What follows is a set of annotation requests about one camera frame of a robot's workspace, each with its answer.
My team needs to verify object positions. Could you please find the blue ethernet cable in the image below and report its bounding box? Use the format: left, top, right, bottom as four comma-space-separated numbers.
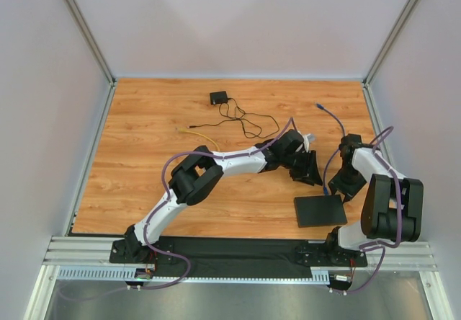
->
315, 102, 347, 195

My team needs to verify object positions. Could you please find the black network switch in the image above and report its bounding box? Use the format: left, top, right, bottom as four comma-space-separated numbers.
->
294, 195, 347, 228

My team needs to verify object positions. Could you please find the black power cable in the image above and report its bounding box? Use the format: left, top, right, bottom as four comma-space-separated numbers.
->
187, 97, 281, 140

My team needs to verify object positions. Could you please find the yellow ethernet cable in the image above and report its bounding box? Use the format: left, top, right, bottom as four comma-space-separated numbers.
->
175, 127, 220, 152

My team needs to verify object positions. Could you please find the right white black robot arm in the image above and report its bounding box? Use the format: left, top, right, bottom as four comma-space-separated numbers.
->
326, 134, 424, 252

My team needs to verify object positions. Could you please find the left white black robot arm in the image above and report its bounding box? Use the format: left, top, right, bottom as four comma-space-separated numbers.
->
112, 129, 323, 262

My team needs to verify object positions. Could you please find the black power adapter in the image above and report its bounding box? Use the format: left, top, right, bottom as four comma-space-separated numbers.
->
209, 91, 229, 105

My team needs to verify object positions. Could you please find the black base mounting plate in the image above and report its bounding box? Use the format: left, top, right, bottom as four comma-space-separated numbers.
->
109, 236, 367, 279

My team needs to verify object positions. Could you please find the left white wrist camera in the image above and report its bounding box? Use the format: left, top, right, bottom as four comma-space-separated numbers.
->
303, 133, 316, 152

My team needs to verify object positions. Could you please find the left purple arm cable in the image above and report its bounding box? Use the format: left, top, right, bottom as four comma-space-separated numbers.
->
57, 117, 302, 301

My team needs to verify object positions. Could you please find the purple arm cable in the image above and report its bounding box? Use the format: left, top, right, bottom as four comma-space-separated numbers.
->
57, 117, 302, 301
329, 125, 404, 295

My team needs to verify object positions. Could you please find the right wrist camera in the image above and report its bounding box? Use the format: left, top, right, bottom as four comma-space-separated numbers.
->
339, 133, 362, 151

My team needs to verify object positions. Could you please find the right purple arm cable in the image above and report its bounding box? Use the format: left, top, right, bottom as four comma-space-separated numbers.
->
329, 125, 404, 295

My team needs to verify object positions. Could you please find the slotted grey cable duct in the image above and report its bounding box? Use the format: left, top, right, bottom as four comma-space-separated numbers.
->
57, 265, 352, 284

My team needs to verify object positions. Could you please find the right aluminium frame post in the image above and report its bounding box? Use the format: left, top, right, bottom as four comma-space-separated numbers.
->
362, 0, 420, 88

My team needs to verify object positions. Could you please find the aluminium frame post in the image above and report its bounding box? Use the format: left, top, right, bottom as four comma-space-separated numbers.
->
362, 0, 420, 88
63, 0, 116, 84

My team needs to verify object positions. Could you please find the aluminium front rail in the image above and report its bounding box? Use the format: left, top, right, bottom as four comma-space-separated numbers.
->
43, 236, 437, 271

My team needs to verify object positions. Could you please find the left aluminium frame post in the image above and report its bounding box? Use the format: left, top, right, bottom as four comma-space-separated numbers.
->
63, 0, 116, 84

